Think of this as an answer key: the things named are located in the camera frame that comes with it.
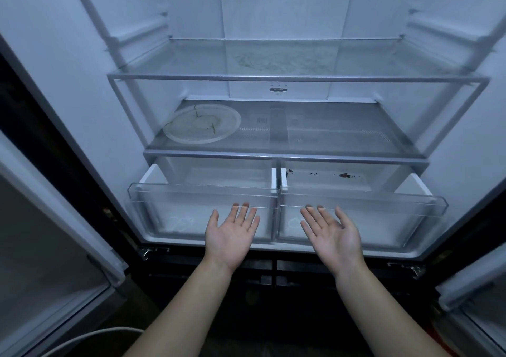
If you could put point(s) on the clear crisper drawer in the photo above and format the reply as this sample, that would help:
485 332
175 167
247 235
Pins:
178 214
395 222

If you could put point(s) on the black refrigerator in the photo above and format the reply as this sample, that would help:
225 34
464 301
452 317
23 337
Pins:
276 13

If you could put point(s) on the clear round plastic plate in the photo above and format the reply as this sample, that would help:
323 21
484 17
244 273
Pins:
197 125

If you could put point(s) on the person's right forearm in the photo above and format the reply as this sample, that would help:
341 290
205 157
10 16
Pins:
383 317

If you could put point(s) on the person's right hand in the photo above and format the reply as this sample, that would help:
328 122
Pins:
336 246

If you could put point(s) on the person's left hand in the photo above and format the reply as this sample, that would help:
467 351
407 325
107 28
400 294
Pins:
229 242

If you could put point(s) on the person's left forearm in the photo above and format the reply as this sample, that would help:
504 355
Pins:
186 317

